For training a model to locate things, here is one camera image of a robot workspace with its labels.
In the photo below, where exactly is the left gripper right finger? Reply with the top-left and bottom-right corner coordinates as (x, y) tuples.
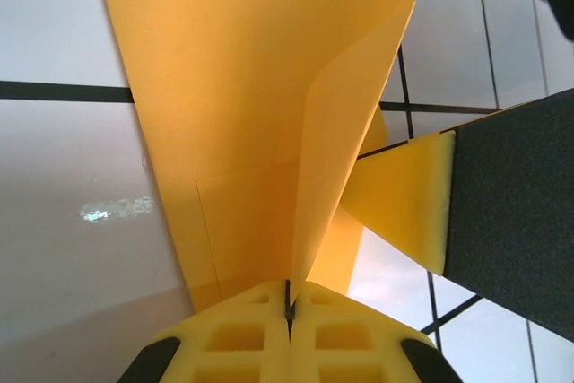
(290, 281), (464, 383)

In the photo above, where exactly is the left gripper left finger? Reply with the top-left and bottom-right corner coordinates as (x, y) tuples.
(115, 278), (292, 383)

